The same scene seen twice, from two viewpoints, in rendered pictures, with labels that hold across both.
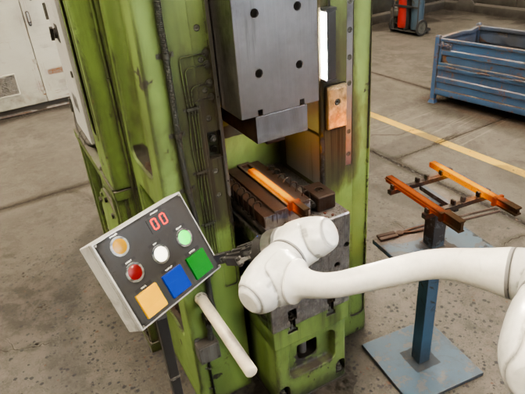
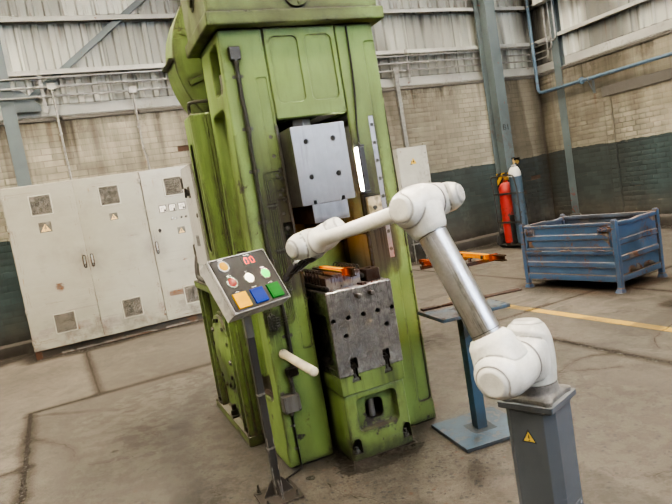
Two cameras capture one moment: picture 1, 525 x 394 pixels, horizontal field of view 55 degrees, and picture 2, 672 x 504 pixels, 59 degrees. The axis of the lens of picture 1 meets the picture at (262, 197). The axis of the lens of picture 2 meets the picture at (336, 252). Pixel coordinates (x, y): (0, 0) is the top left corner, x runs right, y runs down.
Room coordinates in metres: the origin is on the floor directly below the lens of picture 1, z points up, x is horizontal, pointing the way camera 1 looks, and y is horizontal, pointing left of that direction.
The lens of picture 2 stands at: (-1.45, -0.27, 1.41)
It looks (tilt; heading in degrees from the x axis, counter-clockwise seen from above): 6 degrees down; 4
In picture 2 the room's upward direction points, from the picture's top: 10 degrees counter-clockwise
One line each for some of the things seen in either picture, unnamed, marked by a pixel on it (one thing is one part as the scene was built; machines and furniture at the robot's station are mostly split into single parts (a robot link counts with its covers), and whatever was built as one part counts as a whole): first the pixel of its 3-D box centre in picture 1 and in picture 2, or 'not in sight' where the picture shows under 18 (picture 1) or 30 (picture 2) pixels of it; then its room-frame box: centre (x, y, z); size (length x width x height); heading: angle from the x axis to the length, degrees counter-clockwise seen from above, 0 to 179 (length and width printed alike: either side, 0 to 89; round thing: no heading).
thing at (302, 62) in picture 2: not in sight; (291, 80); (1.94, 0.03, 2.06); 0.44 x 0.41 x 0.47; 26
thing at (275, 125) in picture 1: (253, 107); (316, 212); (1.79, 0.00, 1.32); 0.42 x 0.20 x 0.10; 26
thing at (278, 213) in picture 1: (261, 192); (327, 276); (1.79, 0.00, 0.96); 0.42 x 0.20 x 0.09; 26
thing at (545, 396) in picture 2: not in sight; (537, 385); (0.59, -0.76, 0.63); 0.22 x 0.18 x 0.06; 139
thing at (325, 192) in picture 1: (318, 196); (368, 273); (1.73, -0.22, 0.95); 0.12 x 0.08 x 0.06; 26
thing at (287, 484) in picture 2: not in sight; (276, 487); (1.28, 0.38, 0.05); 0.22 x 0.22 x 0.09; 26
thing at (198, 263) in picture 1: (198, 263); (274, 290); (1.27, 0.22, 1.01); 0.07 x 0.05 x 0.07; 141
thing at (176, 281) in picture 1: (176, 281); (258, 295); (1.20, 0.28, 1.01); 0.07 x 0.05 x 0.07; 141
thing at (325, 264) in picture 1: (275, 241); (343, 320); (1.82, -0.04, 0.69); 0.56 x 0.38 x 0.45; 26
